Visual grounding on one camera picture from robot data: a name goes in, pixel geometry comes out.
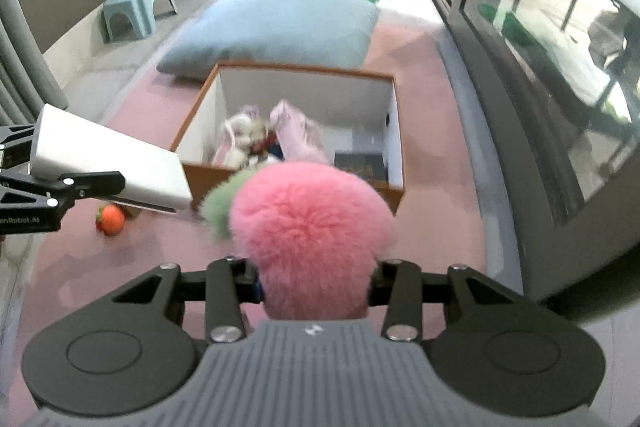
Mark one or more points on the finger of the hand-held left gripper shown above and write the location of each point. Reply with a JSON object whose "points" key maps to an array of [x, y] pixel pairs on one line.
{"points": [[17, 134], [75, 186]]}

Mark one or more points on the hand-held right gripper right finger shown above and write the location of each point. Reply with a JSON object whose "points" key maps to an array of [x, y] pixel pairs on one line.
{"points": [[380, 289]]}

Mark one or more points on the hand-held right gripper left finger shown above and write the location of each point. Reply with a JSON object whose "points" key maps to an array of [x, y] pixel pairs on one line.
{"points": [[240, 284]]}

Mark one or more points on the long white box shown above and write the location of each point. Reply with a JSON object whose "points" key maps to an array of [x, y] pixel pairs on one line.
{"points": [[100, 157]]}

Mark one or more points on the orange strawberry toy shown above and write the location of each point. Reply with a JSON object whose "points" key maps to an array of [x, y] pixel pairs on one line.
{"points": [[112, 221]]}

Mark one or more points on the pink and green pompom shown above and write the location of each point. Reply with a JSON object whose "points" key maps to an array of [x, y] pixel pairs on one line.
{"points": [[310, 227]]}

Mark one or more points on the black box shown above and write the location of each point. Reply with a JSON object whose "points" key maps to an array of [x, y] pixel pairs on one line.
{"points": [[360, 164]]}

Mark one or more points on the raccoon plush toy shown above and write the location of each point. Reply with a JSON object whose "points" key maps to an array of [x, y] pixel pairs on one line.
{"points": [[240, 132]]}

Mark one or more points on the pink bunny plush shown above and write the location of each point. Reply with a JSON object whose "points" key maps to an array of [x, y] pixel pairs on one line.
{"points": [[300, 132]]}

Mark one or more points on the orange cardboard box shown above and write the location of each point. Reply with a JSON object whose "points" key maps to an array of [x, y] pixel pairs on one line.
{"points": [[310, 97]]}

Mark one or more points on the grey curtain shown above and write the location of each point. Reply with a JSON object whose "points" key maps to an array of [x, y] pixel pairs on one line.
{"points": [[25, 57]]}

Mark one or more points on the pink ribbed mat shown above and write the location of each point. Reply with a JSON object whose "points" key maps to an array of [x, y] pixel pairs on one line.
{"points": [[440, 187]]}

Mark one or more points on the glass sliding door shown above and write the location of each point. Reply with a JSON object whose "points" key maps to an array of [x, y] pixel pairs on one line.
{"points": [[500, 107]]}

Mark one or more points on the light blue pillow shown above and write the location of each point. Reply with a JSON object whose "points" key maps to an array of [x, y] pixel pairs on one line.
{"points": [[270, 27]]}

